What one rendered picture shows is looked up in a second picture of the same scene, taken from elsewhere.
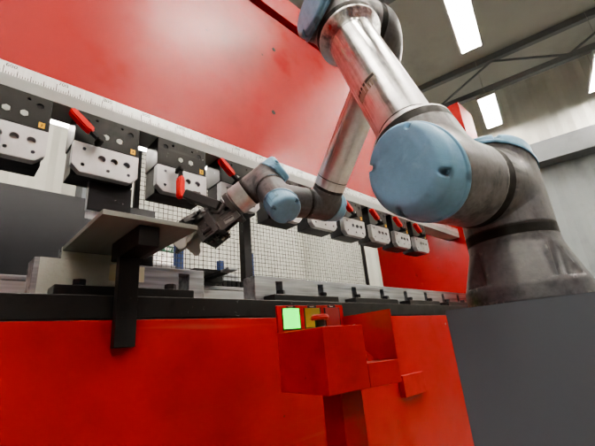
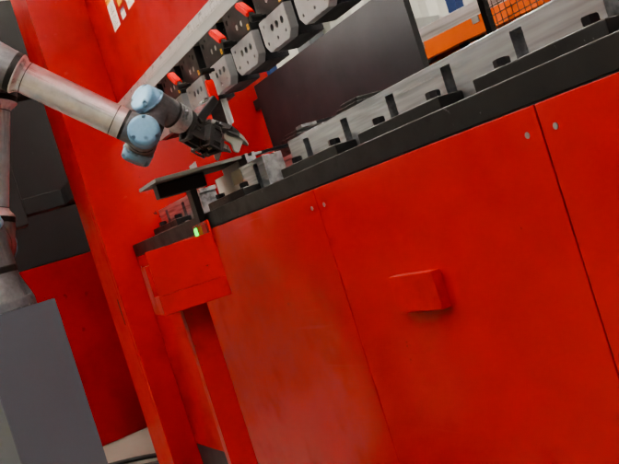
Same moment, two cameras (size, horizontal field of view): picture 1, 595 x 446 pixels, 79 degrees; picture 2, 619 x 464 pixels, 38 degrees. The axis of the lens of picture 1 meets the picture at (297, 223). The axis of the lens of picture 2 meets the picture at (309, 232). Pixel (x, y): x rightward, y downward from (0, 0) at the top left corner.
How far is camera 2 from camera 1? 2.68 m
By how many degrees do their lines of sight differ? 109
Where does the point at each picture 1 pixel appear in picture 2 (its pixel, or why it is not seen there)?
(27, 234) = (346, 76)
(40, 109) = not seen: hidden behind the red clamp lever
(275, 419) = (284, 305)
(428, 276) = not seen: outside the picture
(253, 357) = (257, 250)
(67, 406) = not seen: hidden behind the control
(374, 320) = (167, 255)
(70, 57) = (160, 19)
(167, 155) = (206, 55)
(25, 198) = (332, 42)
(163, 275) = (248, 170)
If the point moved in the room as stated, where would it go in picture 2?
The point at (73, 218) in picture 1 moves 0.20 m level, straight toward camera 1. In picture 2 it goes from (357, 40) to (297, 57)
